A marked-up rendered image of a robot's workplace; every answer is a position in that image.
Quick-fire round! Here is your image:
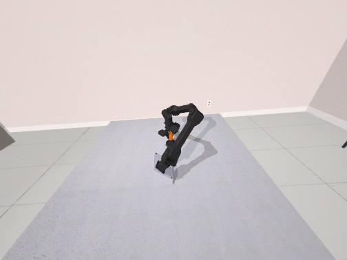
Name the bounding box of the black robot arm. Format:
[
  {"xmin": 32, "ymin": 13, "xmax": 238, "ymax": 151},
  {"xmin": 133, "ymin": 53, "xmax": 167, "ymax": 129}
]
[{"xmin": 156, "ymin": 103, "xmax": 204, "ymax": 174}]

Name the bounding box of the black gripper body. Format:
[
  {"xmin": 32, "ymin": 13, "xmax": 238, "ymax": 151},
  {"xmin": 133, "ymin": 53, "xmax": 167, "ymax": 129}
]
[{"xmin": 158, "ymin": 121, "xmax": 180, "ymax": 137}]

